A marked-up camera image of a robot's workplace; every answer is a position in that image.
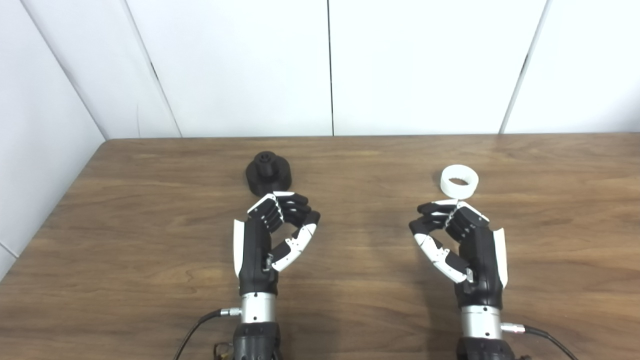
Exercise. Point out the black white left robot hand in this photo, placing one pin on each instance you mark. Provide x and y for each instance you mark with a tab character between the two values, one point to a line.
255	255

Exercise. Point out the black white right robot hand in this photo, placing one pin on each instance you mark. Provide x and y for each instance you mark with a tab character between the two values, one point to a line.
482	265

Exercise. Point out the round black stepped part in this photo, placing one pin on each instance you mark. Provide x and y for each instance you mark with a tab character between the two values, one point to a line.
275	180

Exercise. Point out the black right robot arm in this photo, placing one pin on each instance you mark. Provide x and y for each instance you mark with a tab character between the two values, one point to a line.
482	345

